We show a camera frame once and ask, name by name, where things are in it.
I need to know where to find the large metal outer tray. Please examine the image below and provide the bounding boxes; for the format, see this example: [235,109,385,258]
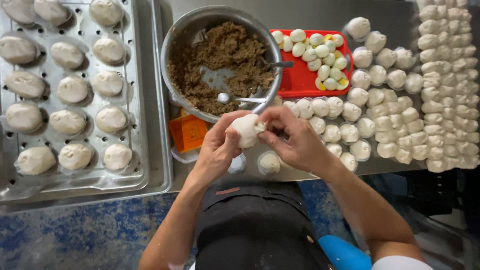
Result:
[0,0,174,215]

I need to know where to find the perforated metal steaming tray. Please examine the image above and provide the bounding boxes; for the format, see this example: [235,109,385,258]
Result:
[0,0,150,203]

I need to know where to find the person's left hand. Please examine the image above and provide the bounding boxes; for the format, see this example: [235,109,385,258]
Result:
[193,110,253,181]

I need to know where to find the person's right hand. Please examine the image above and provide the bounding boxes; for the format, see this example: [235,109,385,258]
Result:
[257,106,339,181]

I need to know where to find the empty white paper liner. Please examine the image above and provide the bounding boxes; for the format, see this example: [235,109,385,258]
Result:
[170,146,200,164]
[227,152,248,175]

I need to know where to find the orange plastic container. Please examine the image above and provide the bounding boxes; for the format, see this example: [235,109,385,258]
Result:
[168,108,210,154]

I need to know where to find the red plastic tray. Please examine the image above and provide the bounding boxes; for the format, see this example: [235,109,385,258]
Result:
[269,29,354,99]

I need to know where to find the round metal mixing bowl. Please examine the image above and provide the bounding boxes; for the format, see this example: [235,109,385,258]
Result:
[160,5,283,124]

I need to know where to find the blue plastic object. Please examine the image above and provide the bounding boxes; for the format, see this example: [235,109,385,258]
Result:
[317,235,373,270]

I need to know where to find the single dough ball in liner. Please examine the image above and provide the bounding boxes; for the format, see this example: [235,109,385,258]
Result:
[257,150,283,176]

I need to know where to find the pile of boiled egg pieces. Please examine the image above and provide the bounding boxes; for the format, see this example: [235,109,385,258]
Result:
[271,29,350,92]

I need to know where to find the heap of raw dough pieces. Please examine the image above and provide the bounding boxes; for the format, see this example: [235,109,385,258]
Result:
[365,0,480,174]

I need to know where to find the metal spoon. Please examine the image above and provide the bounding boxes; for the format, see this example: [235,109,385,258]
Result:
[217,92,268,105]

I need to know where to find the white dough bun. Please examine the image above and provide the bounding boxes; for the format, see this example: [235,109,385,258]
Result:
[229,113,267,149]

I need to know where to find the brown minced filling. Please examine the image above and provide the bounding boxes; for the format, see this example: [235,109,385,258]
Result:
[167,21,276,116]

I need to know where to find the white sleeve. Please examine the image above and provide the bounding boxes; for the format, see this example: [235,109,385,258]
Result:
[371,255,434,270]

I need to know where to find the group of dough balls on liners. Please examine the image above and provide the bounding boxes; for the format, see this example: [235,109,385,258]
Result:
[272,16,425,173]

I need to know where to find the rows of shaped buns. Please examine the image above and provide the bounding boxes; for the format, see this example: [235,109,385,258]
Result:
[0,0,133,176]

